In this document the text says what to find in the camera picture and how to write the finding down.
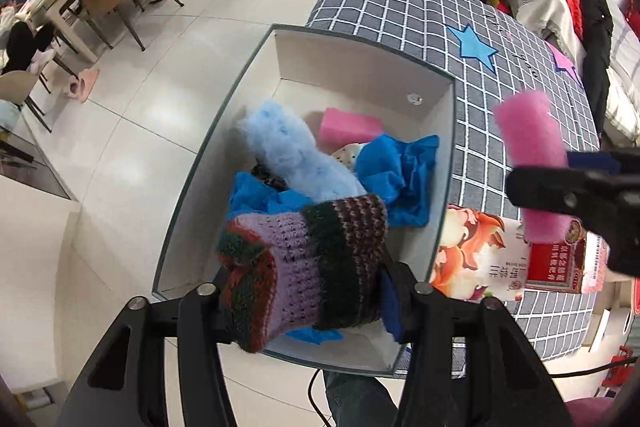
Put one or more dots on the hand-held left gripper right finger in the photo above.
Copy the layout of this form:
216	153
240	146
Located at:
392	307

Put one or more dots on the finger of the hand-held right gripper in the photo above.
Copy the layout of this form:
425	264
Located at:
595	161
550	187

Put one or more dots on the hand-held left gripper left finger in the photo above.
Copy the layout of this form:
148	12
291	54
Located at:
200	307

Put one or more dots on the pink fuzzy sock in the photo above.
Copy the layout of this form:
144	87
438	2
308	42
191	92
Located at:
530	132

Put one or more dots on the purple striped knit glove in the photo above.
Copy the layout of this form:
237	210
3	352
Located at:
300	267

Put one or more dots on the blue crinkled cloth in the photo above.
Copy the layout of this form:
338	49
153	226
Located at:
395	177
255	197

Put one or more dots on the leopard print scarf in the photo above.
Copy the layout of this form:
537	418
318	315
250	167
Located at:
270	179

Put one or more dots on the light blue fluffy cloth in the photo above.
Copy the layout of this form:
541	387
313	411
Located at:
295	152

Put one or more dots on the pink sponge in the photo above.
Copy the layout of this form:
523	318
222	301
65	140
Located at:
350	127

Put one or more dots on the white storage box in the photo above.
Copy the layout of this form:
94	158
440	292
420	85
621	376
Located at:
350	77

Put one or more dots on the red printed tissue packet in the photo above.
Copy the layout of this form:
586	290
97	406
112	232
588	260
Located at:
555	264

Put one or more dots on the orange floral tissue packet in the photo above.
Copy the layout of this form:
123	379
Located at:
470	252

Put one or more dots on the person's jeans leg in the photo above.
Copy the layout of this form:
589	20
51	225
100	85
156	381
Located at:
355	402

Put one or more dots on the red stool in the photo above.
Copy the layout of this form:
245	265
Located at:
620	372

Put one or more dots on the red printed pillow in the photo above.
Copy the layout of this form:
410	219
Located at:
634	14

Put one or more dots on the white covered sofa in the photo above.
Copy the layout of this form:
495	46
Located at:
545	12

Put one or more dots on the cream polka dot scrunchie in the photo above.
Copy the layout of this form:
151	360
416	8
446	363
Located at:
347	154

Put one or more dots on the person's maroon clothing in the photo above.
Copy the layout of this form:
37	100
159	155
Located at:
590	412

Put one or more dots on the dark glass stand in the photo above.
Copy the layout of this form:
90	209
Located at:
30	177

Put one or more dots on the grey checked star mat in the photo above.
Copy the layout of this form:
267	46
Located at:
425	7

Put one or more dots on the pink slipper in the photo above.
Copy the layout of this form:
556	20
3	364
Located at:
85	84

